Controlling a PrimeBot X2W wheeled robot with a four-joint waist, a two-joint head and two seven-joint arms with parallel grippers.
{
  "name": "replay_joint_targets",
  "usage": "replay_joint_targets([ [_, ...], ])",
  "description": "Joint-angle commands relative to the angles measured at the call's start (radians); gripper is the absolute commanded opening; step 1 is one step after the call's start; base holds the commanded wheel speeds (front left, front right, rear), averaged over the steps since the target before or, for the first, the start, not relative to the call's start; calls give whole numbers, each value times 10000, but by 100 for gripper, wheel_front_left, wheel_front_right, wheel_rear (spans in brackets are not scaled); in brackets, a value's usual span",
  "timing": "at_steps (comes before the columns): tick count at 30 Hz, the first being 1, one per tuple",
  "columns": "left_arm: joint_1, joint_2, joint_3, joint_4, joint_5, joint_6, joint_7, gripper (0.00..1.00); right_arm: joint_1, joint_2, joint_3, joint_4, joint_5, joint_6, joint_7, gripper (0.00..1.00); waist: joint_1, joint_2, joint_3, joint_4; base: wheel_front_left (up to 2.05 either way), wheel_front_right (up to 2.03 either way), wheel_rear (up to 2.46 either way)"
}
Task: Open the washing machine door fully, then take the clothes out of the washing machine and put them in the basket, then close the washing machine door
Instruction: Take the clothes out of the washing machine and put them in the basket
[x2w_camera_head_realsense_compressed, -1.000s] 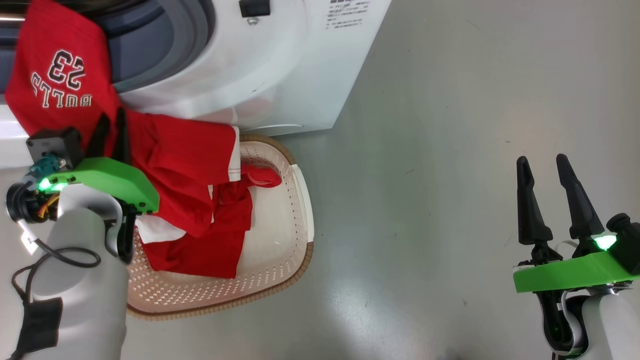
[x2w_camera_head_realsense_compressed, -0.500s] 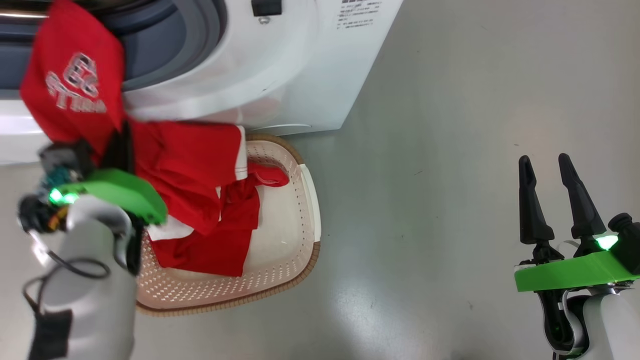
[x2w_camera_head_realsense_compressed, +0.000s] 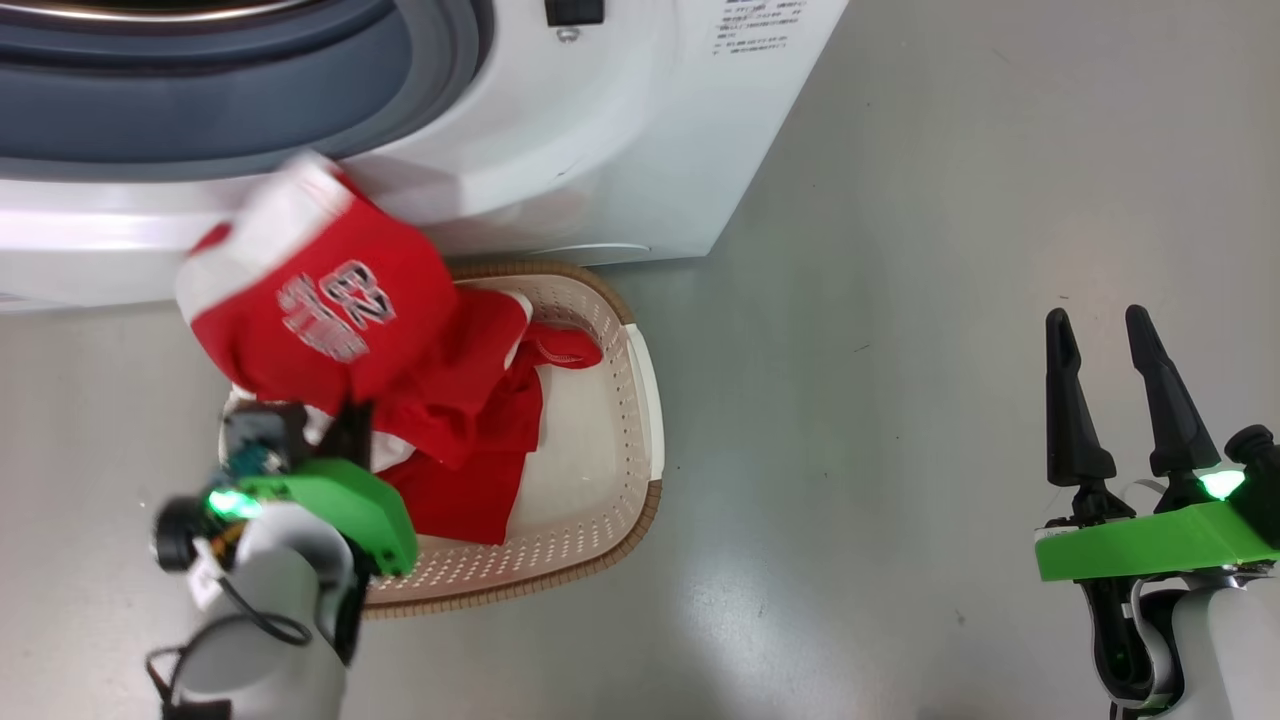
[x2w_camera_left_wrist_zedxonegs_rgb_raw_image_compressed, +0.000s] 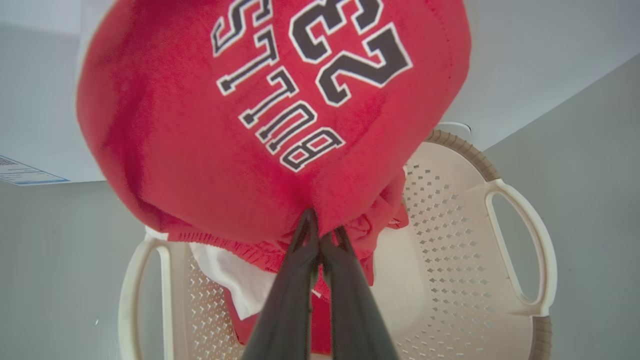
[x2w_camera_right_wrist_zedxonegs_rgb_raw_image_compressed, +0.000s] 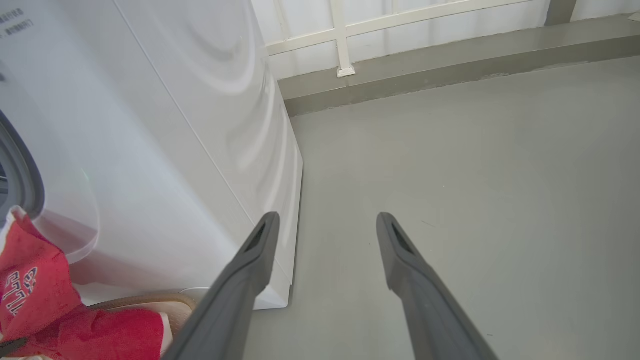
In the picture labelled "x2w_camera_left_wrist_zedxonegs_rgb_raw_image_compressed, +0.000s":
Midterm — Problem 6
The cream perforated laundry basket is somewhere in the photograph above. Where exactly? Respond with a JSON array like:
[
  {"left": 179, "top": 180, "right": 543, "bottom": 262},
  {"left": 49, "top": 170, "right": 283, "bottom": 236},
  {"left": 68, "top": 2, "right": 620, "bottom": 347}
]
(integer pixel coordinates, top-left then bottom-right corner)
[{"left": 117, "top": 129, "right": 558, "bottom": 360}]

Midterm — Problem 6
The white paper label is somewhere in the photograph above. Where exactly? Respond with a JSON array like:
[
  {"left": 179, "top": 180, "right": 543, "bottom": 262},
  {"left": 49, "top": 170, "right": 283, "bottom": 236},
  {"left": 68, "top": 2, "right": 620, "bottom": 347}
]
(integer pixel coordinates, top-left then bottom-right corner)
[{"left": 0, "top": 155, "right": 71, "bottom": 187}]

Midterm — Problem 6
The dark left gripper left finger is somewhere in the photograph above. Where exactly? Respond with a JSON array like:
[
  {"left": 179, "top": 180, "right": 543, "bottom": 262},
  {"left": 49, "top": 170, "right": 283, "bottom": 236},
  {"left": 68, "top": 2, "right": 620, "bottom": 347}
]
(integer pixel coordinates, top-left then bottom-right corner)
[{"left": 241, "top": 207, "right": 321, "bottom": 360}]

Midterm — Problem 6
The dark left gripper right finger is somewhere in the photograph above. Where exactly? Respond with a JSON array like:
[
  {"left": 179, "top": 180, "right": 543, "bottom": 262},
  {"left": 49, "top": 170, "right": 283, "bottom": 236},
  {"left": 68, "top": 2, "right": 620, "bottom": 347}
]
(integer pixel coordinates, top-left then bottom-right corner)
[{"left": 320, "top": 226, "right": 401, "bottom": 360}]

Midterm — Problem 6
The round white filter cover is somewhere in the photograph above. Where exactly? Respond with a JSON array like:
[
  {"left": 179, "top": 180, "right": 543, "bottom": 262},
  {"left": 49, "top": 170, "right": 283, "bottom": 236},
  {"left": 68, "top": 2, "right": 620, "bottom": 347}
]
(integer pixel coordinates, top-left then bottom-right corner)
[{"left": 439, "top": 121, "right": 472, "bottom": 137}]

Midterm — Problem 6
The red and white jersey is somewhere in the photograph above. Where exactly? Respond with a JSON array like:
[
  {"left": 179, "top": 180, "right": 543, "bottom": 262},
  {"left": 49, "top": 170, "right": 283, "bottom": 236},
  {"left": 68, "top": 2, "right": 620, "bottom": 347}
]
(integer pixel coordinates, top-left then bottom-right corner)
[{"left": 76, "top": 0, "right": 472, "bottom": 356}]

